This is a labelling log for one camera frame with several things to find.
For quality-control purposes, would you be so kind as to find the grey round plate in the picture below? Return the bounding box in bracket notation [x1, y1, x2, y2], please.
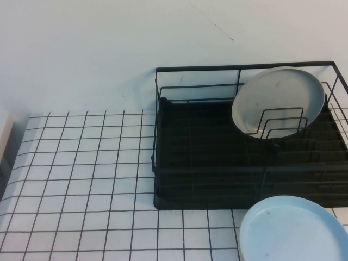
[231, 66, 326, 141]

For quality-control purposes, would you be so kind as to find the light blue round plate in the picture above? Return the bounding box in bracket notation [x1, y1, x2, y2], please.
[239, 195, 348, 261]

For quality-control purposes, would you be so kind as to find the black plastic drain tray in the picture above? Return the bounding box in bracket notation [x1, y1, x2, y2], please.
[153, 94, 348, 210]

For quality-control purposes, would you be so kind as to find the white black-grid tablecloth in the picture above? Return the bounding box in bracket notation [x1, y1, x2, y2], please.
[0, 109, 348, 261]

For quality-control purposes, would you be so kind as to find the black wire dish rack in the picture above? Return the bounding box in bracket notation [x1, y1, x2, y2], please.
[150, 60, 348, 203]

